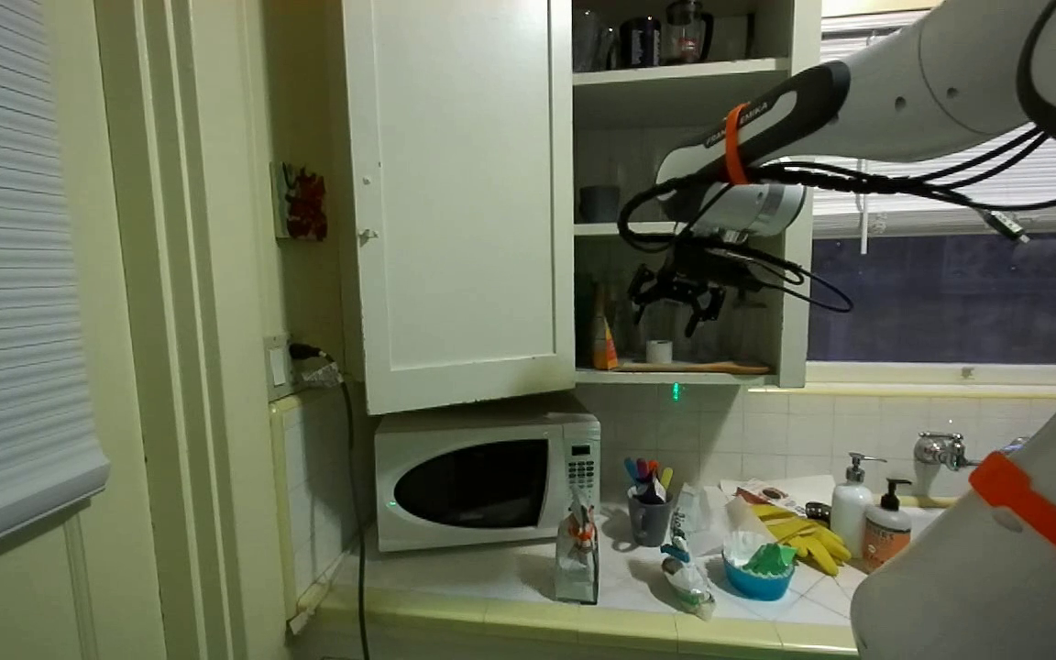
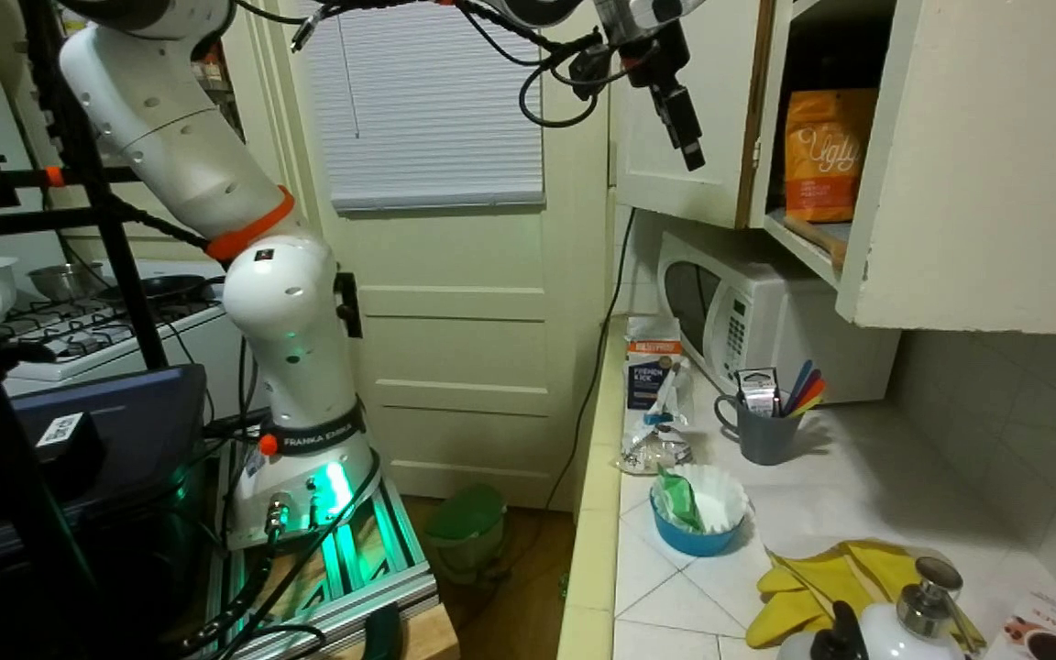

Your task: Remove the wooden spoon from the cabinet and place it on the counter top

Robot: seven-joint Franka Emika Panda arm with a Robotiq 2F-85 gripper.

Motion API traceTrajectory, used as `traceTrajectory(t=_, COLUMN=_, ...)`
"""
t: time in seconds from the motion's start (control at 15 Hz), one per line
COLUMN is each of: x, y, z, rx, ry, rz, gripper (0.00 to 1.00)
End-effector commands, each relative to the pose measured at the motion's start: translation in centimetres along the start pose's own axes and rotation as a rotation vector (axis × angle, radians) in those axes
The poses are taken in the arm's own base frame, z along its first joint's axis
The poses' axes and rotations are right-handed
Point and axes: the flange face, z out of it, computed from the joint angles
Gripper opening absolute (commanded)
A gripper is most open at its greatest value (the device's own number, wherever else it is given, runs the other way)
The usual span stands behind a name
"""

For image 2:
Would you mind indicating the red plastic utensil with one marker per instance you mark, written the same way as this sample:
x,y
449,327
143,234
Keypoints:
x,y
812,395

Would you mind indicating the closed cream cabinet door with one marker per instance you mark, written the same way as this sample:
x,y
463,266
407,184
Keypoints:
x,y
688,132

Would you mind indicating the yellow plastic utensil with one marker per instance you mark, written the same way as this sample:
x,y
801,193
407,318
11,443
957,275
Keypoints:
x,y
812,407

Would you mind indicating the white microwave oven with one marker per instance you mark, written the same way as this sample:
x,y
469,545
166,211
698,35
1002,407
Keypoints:
x,y
786,323

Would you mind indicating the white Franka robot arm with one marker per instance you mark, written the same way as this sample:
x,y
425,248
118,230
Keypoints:
x,y
282,318

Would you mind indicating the clear plastic bag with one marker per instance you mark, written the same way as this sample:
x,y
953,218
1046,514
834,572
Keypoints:
x,y
655,444

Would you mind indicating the green plastic bag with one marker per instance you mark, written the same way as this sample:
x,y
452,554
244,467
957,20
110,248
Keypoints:
x,y
677,501

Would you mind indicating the cream wall cabinet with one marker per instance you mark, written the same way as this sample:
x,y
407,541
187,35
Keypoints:
x,y
816,245

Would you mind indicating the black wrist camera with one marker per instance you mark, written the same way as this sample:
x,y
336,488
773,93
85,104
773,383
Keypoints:
x,y
606,66

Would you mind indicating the open cream cabinet door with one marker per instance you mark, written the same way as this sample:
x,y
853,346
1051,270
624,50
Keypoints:
x,y
991,159

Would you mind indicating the yellow rubber glove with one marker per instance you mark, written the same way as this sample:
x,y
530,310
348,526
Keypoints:
x,y
786,616
845,570

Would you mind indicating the cream panelled door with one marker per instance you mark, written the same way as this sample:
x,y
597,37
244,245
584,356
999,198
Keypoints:
x,y
468,355

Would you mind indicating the blue plastic utensil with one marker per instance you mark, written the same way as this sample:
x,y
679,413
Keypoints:
x,y
801,383

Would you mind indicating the green bucket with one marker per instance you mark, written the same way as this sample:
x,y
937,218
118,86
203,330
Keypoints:
x,y
468,532

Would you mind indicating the grey mug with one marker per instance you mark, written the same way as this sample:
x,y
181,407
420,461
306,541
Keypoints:
x,y
767,439

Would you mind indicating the white gas stove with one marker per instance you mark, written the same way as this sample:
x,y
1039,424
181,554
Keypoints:
x,y
99,330

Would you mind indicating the white printed food box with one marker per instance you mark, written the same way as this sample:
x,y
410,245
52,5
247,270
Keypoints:
x,y
1054,629

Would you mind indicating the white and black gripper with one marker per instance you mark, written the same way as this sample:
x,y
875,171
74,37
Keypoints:
x,y
643,31

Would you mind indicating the blue box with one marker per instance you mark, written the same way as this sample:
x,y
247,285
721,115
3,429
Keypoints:
x,y
143,427

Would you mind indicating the black metal rack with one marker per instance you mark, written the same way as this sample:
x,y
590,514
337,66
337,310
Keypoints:
x,y
99,207

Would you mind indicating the white window blind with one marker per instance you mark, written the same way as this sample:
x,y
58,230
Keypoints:
x,y
429,113

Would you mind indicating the white pump bottle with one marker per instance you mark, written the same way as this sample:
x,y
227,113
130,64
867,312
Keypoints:
x,y
897,640

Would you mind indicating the white coffee filters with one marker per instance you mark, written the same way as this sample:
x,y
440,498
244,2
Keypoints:
x,y
721,498

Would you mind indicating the thick black pole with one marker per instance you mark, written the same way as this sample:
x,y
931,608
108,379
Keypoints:
x,y
2,488

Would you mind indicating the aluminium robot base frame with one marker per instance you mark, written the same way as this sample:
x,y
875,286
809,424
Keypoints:
x,y
347,572

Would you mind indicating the orange food box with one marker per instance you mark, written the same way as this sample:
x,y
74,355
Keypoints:
x,y
827,152

